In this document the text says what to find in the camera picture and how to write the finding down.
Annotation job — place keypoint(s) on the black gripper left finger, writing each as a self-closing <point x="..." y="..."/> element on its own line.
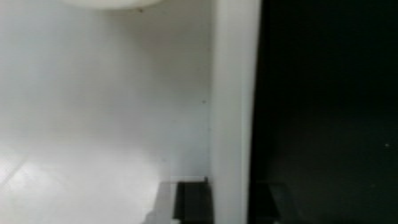
<point x="181" y="202"/>

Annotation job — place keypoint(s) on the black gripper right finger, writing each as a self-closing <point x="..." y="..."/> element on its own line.
<point x="273" y="208"/>

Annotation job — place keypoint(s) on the white square tabletop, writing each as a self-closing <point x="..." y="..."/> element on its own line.
<point x="126" y="91"/>

